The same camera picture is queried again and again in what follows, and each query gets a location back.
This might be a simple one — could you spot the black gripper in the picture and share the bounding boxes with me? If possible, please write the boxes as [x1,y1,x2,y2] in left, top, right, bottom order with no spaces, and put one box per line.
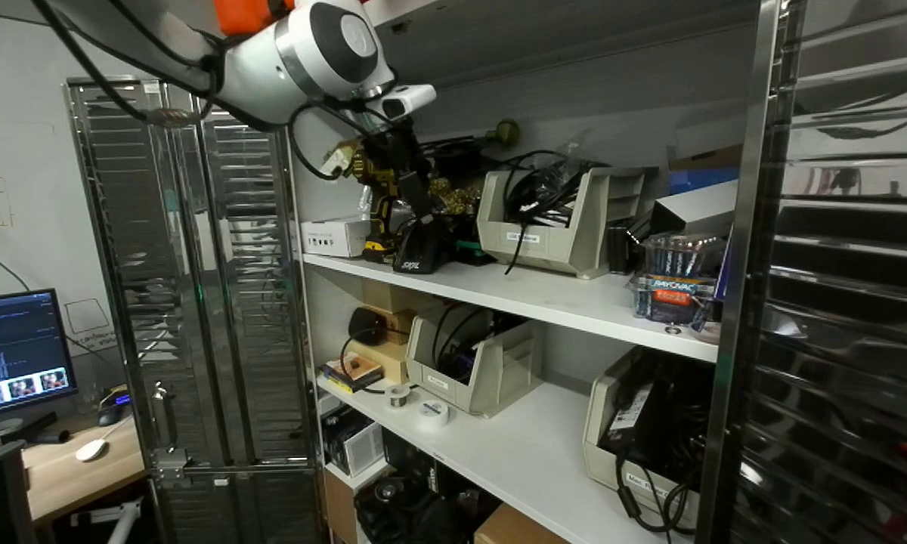
[364,118,453,225]

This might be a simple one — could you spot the white cable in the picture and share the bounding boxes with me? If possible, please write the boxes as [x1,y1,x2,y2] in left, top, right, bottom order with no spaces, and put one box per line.
[528,204,579,229]

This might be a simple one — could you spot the white cardboard box with icons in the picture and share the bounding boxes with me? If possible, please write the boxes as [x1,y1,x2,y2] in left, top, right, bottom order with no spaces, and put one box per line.
[301,217,371,260]

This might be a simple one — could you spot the grey storage bin with label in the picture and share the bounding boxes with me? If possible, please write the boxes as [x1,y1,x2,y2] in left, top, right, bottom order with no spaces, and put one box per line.
[403,305,551,420]

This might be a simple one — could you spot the white box with vents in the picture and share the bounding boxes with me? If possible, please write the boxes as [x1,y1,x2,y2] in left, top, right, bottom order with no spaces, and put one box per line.
[320,414,386,477]

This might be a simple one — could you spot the box of small batteries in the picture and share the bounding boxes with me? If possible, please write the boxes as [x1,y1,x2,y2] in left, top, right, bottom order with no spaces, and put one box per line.
[625,229,725,340]

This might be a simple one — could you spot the long white box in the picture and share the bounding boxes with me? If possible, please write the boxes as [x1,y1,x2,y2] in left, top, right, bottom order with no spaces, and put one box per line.
[651,177,741,241]

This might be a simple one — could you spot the dark blue box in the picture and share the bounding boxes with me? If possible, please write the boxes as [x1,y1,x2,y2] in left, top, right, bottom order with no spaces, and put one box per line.
[666,162,741,198]

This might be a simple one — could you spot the white storage bin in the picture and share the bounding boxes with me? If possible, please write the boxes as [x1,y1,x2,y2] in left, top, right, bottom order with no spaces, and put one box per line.
[579,345,719,531]

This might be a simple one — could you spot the large brown cardboard box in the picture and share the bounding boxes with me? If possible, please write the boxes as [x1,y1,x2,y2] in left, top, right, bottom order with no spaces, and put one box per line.
[472,503,568,544]

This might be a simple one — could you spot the brass fittings pile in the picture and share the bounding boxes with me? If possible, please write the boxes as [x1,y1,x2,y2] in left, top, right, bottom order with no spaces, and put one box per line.
[422,165,491,225]

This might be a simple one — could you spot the black battery charger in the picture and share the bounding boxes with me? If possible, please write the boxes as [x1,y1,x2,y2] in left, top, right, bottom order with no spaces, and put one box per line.
[390,214,460,279]

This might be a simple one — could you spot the green round knob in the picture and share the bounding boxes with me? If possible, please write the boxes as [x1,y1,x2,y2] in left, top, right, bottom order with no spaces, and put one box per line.
[487,116,524,150]

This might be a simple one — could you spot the black pouch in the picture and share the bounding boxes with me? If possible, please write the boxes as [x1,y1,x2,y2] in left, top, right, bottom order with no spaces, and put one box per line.
[344,305,394,347]

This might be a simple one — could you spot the white shelf unit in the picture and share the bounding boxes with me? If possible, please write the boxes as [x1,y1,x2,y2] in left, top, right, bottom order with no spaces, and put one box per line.
[286,0,762,544]

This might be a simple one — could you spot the colourful flat book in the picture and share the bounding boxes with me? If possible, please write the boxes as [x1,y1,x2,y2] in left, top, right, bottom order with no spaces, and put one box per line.
[318,357,386,398]

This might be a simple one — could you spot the small solder spool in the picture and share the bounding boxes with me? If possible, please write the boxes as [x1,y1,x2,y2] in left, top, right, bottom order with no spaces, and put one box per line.
[384,382,418,410]

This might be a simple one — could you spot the white tape roll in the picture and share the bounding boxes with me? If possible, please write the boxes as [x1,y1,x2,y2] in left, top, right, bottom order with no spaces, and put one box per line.
[413,396,453,426]

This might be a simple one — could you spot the black equipment pile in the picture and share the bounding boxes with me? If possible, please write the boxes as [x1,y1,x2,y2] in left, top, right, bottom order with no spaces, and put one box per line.
[354,451,482,544]

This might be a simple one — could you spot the black gear in white bin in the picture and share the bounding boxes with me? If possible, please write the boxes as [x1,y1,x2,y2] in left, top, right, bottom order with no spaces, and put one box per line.
[607,347,718,529]

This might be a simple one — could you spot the white computer mouse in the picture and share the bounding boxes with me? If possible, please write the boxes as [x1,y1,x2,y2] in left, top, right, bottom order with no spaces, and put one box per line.
[70,435,112,467]

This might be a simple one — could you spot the computer monitor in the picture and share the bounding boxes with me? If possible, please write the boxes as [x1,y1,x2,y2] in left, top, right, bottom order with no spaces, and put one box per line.
[0,287,83,426]

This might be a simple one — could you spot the wooden desk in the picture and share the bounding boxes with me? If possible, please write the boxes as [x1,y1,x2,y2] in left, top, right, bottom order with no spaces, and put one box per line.
[16,414,152,529]

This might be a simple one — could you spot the yellow black cordless drill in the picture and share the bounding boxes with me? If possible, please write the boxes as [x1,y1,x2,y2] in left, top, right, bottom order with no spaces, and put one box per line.
[343,140,405,265]

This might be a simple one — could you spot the grey storage bin with cables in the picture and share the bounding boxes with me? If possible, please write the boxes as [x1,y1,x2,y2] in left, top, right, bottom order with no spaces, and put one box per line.
[476,162,616,281]

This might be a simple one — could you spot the black cables in labelled bin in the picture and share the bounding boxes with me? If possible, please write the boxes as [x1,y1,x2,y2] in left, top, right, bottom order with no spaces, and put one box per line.
[429,301,525,387]

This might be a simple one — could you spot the chrome wire rack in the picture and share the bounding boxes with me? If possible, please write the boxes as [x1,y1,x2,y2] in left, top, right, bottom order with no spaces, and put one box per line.
[695,0,907,544]
[64,75,326,544]

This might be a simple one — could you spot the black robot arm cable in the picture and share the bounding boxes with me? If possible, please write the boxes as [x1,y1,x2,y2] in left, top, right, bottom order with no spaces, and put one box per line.
[26,0,223,133]

